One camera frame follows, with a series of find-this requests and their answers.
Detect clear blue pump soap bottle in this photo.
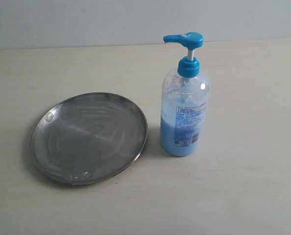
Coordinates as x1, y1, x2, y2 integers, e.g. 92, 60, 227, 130
160, 32, 210, 157

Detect round stainless steel plate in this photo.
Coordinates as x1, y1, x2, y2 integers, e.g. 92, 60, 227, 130
30, 92, 148, 186

